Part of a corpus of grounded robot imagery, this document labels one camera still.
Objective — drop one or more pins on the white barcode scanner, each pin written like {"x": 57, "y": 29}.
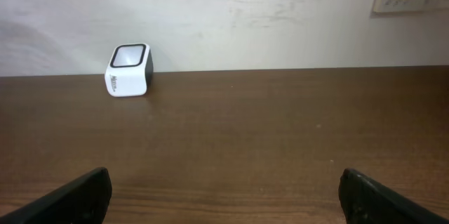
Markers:
{"x": 130, "y": 69}

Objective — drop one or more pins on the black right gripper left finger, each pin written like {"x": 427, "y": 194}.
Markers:
{"x": 83, "y": 200}

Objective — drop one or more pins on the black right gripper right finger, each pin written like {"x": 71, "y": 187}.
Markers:
{"x": 364, "y": 200}

